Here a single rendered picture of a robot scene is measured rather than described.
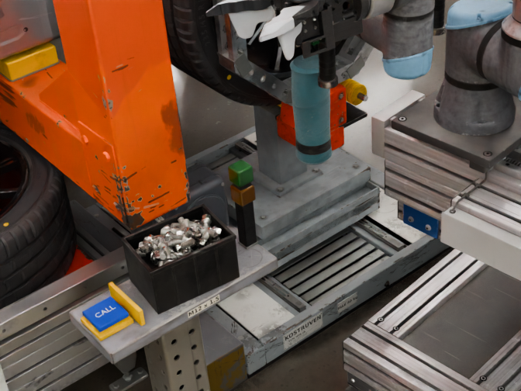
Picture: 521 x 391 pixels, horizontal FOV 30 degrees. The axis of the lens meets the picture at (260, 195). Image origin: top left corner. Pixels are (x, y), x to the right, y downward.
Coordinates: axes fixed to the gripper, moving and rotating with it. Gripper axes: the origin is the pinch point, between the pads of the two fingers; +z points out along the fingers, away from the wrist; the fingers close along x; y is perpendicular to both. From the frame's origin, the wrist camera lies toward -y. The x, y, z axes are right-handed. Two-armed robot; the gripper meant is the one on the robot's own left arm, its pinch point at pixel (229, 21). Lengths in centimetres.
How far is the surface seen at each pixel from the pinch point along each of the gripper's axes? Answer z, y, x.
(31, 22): -2, 27, 114
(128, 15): -8, 15, 60
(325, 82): -46, 40, 55
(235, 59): -35, 37, 75
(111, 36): -3, 18, 60
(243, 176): -22, 53, 52
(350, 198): -73, 97, 95
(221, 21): -35, 28, 78
